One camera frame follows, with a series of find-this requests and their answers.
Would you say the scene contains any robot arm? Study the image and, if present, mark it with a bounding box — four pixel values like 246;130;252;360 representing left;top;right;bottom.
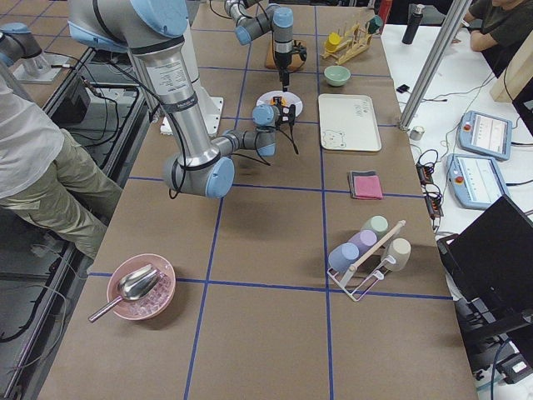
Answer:
224;0;297;92
68;1;296;198

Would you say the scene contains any cream bear tray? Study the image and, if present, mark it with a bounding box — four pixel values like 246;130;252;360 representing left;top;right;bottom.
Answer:
318;93;381;153

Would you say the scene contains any wooden cutting board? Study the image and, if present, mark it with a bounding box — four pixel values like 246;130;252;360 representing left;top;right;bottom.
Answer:
264;39;306;72

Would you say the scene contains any white round plate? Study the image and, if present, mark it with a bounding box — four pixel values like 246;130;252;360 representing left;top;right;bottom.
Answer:
256;90;303;117

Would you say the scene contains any green ceramic bowl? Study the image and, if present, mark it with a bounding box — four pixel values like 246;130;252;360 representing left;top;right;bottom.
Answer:
324;65;351;88

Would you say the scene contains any yellow mug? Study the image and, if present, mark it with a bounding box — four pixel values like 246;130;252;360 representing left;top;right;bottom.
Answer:
324;32;341;53

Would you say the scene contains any wooden drying rack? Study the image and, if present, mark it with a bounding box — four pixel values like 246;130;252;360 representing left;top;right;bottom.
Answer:
321;19;375;65

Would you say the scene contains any grey folded cloth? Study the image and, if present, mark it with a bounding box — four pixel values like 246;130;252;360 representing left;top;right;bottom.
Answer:
347;171;377;198

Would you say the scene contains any dark green mug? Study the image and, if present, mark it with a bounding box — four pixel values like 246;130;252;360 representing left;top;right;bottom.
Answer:
365;15;384;35

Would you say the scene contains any pink folded cloth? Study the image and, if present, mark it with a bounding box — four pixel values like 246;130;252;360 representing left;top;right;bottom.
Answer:
353;175;383;200

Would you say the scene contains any small black puck device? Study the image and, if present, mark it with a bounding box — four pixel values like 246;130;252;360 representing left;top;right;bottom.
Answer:
396;84;410;93

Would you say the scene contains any small metal can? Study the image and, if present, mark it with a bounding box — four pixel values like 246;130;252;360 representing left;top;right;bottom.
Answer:
409;126;425;141

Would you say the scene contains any black water bottle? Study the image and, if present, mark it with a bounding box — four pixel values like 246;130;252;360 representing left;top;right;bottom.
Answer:
401;4;425;45

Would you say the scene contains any green tumbler cup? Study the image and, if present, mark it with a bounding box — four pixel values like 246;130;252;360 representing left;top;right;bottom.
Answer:
361;215;389;239

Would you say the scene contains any purple tumbler cup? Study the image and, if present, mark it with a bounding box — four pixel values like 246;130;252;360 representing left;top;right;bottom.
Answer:
348;229;377;254

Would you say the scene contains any blue tumbler cup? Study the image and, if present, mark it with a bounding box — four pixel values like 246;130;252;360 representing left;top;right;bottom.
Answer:
328;242;360;273

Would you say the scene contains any beige tumbler cup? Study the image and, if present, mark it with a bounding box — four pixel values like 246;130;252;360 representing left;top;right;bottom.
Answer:
381;237;411;272

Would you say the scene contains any near teach pendant tablet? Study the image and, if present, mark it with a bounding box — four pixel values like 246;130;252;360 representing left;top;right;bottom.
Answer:
446;153;510;210

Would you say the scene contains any teach pendant tablet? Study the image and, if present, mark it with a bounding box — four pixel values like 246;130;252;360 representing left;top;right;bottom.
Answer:
457;111;513;161
446;153;510;210

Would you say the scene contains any far teach pendant tablet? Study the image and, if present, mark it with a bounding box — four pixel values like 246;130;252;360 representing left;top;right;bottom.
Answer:
457;111;513;161

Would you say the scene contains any seated person black shirt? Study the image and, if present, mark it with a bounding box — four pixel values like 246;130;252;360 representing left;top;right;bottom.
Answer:
463;0;532;77

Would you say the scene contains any metal scoop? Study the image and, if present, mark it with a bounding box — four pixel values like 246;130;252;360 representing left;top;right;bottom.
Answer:
87;264;161;323

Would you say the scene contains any pink bowl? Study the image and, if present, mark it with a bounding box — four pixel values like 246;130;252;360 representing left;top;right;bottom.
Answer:
107;253;177;321

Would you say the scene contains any standing person white shirt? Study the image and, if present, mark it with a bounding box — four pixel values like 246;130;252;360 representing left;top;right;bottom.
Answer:
1;82;122;258

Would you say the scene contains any black laptop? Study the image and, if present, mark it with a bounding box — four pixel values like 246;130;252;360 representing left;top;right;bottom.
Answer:
437;195;532;321

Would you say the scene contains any white wire cup rack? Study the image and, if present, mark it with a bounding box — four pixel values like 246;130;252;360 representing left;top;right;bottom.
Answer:
326;220;406;302

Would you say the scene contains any aluminium frame post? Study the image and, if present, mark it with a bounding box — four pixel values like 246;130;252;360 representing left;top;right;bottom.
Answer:
398;0;471;131

